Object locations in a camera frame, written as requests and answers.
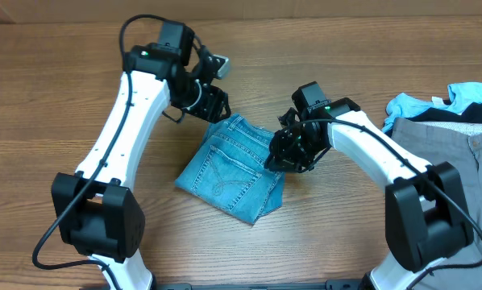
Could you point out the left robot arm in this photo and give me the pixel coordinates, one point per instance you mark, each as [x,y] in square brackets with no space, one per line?
[96,210]

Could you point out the grey garment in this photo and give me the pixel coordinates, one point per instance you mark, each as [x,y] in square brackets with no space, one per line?
[460,144]

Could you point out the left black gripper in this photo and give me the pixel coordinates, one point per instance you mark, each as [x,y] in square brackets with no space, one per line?
[210,110]

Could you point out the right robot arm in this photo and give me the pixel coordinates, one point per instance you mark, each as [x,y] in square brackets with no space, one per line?
[425,206]

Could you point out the light blue denim jeans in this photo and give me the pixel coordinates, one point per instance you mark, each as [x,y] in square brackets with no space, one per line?
[228,171]

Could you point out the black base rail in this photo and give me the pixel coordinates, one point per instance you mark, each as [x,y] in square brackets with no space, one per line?
[343,284]

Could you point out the black garment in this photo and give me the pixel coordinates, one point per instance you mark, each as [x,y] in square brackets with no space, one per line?
[423,112]

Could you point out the light blue shirt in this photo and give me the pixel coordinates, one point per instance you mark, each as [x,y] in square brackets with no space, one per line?
[460,95]

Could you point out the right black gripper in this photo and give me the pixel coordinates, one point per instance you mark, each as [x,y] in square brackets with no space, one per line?
[284,159]

